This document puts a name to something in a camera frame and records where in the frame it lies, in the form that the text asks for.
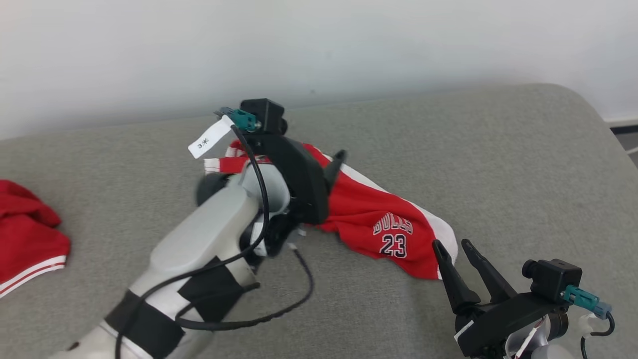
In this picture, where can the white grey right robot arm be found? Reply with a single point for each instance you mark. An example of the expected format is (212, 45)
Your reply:
(543, 351)

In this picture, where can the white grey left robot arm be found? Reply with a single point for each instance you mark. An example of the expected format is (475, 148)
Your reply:
(209, 229)

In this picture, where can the red jersey with white label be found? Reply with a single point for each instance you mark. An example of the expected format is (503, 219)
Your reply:
(25, 234)

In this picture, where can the grey fabric sofa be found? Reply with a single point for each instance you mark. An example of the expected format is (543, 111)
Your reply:
(448, 149)

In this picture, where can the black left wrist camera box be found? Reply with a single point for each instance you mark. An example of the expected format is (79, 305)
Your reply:
(264, 114)

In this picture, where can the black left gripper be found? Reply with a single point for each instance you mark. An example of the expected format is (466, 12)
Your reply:
(304, 184)

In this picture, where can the red Bulls 23 shorts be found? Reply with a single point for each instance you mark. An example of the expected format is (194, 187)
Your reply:
(369, 209)

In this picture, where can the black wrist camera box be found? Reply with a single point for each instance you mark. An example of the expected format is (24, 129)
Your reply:
(264, 114)
(553, 279)

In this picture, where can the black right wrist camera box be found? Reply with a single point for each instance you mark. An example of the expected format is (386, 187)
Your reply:
(553, 279)

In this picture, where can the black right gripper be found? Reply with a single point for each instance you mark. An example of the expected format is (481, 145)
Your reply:
(498, 324)

